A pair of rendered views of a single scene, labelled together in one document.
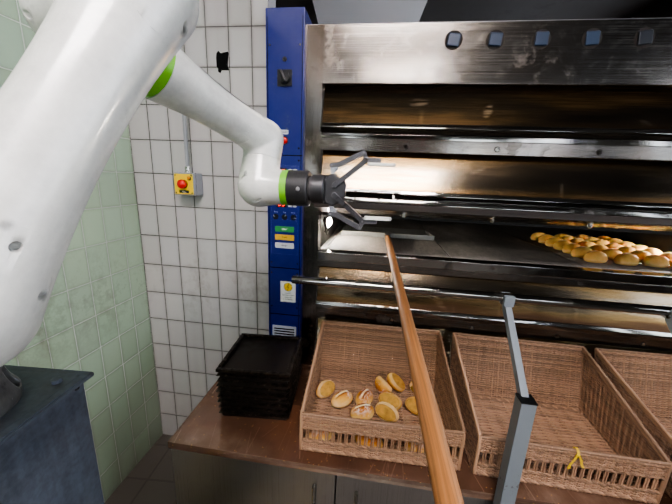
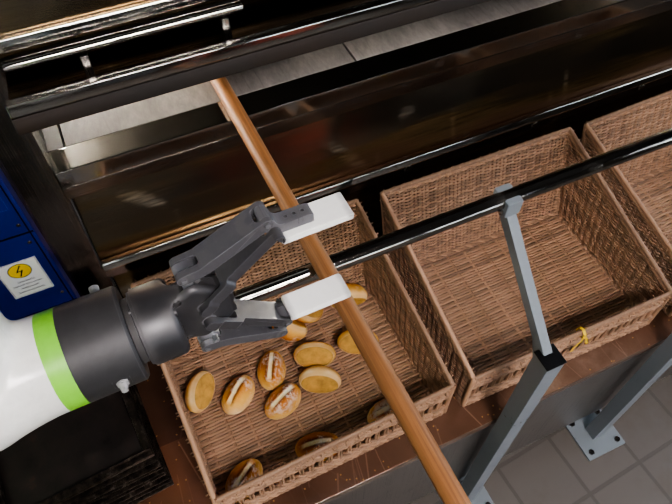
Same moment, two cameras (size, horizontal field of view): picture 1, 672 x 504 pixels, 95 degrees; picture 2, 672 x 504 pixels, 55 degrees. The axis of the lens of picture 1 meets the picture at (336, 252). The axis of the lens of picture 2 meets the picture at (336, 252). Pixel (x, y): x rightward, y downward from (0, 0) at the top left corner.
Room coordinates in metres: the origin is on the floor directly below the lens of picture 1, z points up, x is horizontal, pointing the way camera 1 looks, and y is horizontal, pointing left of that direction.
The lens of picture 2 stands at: (0.49, 0.07, 2.01)
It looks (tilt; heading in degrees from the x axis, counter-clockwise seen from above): 55 degrees down; 328
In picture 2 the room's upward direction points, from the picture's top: straight up
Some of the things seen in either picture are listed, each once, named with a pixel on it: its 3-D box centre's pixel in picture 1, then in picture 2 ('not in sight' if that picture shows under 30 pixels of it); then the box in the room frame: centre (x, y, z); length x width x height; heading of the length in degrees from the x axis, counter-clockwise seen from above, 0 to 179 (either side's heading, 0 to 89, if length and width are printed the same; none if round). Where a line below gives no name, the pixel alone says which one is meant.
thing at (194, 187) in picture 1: (188, 183); not in sight; (1.43, 0.69, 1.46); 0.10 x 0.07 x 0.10; 83
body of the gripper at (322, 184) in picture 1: (328, 189); (185, 310); (0.83, 0.03, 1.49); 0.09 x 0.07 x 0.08; 84
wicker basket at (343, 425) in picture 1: (378, 381); (294, 350); (1.09, -0.20, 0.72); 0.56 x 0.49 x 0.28; 84
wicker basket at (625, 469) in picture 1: (535, 401); (518, 259); (1.02, -0.79, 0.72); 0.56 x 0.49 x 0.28; 82
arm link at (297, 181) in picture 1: (301, 188); (105, 337); (0.84, 0.10, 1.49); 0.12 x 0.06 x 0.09; 174
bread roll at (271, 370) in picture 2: (364, 396); (271, 368); (1.13, -0.15, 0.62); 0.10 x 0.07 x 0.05; 148
